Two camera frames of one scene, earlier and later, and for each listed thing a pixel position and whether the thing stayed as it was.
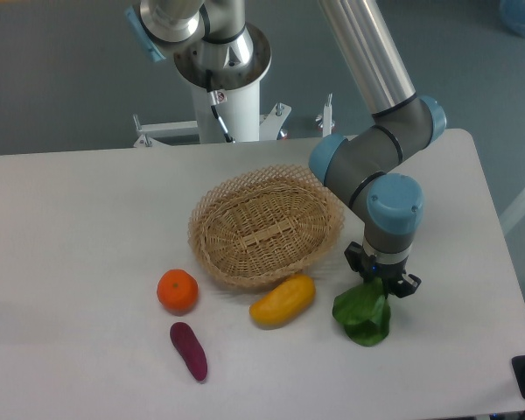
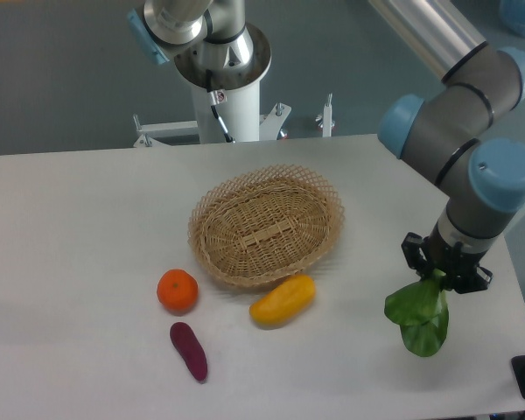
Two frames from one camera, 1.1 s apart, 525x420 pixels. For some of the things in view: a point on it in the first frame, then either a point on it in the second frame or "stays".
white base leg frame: x=269 y=122 stays
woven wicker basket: x=265 y=222 stays
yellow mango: x=284 y=303 stays
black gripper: x=389 y=273 to x=451 y=260
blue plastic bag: x=523 y=17 stays
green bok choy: x=364 y=312 to x=421 y=308
